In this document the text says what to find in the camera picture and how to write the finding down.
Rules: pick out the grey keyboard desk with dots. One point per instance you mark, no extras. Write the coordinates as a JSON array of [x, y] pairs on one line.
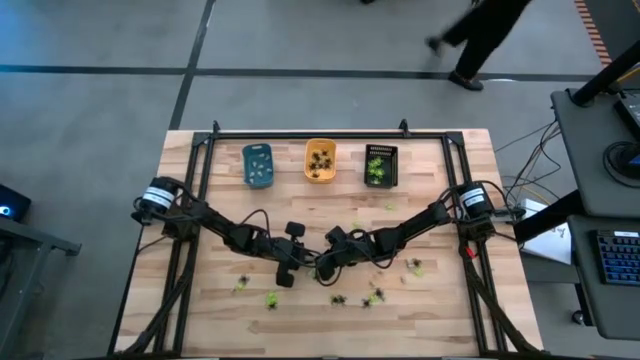
[[600, 305]]

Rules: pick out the black caster wheel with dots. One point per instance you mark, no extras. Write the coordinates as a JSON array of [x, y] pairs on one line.
[[578, 317]]

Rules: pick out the black slotted plastic basket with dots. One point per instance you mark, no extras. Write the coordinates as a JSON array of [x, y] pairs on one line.
[[389, 155]]

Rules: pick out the yellow plastic bin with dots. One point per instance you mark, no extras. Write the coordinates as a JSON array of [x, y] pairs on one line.
[[320, 145]]

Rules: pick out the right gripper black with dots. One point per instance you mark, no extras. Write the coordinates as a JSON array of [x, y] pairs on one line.
[[350, 252]]

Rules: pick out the black box with blue light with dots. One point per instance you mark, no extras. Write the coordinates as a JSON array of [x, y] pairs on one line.
[[12, 205]]

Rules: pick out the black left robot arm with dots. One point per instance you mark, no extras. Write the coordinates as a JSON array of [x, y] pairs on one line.
[[215, 225]]

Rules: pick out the large grey desk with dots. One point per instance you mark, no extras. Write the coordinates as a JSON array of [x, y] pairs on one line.
[[590, 150]]

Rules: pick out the black frame clamp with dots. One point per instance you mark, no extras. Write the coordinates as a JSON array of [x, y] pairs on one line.
[[404, 127], [215, 127]]

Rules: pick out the black diagonal desk beam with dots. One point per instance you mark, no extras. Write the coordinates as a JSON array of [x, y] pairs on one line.
[[545, 222]]

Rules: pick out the black laptop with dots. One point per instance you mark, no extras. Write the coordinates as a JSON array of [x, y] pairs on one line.
[[631, 111]]

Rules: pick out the grey metal stand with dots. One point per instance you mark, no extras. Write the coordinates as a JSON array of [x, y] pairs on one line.
[[30, 245]]

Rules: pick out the white paper sheet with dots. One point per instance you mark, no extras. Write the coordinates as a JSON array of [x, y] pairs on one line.
[[547, 242]]

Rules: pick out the person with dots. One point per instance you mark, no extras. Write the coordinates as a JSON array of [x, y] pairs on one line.
[[480, 45]]

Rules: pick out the backlit black keyboard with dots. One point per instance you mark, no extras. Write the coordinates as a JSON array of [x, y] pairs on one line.
[[619, 257]]

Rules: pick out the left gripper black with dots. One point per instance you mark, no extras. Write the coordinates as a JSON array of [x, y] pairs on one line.
[[290, 252]]

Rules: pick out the teal plastic bin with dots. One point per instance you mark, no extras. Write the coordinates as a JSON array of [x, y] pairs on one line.
[[256, 148]]

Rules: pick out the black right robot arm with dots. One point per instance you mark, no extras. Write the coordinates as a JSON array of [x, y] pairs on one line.
[[425, 220]]

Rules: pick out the black diagonal pole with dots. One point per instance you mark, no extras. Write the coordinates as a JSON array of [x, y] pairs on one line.
[[607, 75]]

